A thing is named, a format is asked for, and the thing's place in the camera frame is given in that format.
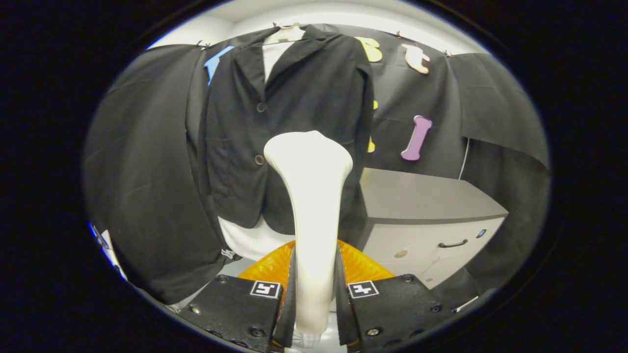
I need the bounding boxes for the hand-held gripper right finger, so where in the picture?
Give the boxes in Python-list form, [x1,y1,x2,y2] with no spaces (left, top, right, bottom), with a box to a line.
[337,240,456,353]

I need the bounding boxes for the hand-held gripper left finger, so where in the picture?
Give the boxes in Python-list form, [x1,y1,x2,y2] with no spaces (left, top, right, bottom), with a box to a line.
[176,239,298,353]

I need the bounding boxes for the white shirt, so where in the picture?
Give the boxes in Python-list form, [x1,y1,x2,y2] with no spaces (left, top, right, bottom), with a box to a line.
[217,40,296,262]

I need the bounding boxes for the black suit jacket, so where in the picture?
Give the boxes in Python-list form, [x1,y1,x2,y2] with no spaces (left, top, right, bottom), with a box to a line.
[185,25,375,236]

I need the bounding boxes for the grey cabinet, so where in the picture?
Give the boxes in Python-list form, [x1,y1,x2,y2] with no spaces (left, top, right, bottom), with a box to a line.
[353,168,509,290]

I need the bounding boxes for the black backdrop cloth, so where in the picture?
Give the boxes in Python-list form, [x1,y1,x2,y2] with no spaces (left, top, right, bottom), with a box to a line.
[83,24,550,304]

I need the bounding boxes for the thin white cord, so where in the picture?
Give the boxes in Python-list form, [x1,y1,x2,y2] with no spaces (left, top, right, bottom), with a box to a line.
[459,137,471,180]

